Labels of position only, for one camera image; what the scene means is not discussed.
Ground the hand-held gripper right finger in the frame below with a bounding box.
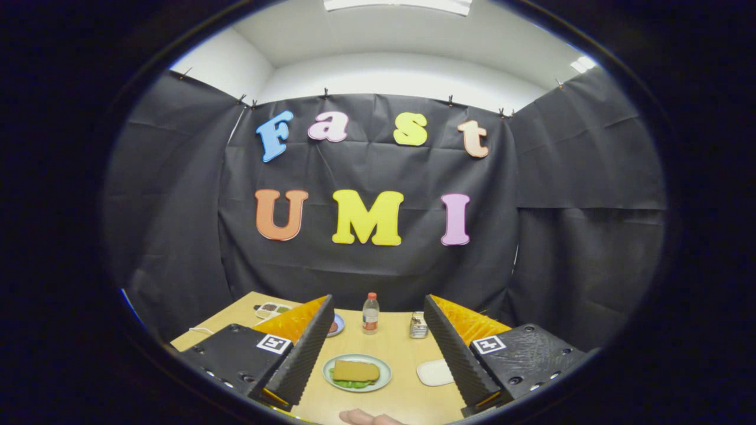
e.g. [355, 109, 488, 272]
[423, 294, 590, 417]

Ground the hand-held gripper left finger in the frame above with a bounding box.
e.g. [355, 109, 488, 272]
[177, 294, 336, 413]

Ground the brown bread slice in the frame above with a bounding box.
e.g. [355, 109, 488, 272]
[333, 359, 381, 383]

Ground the green lettuce leaf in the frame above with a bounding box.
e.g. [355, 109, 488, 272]
[329, 369, 379, 390]

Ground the white square plate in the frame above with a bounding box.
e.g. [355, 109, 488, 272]
[416, 358, 455, 387]

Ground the white divided seasoning tray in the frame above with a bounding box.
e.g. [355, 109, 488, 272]
[255, 302, 294, 320]

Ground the clear water bottle red cap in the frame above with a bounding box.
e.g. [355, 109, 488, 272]
[362, 292, 380, 335]

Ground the light green round plate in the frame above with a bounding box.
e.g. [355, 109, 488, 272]
[322, 354, 393, 393]

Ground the black backdrop cloth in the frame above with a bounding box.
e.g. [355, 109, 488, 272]
[103, 65, 668, 355]

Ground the row of black cloth clips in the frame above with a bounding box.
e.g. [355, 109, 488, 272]
[179, 66, 565, 119]

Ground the long ceiling light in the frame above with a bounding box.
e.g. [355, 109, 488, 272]
[324, 0, 473, 17]

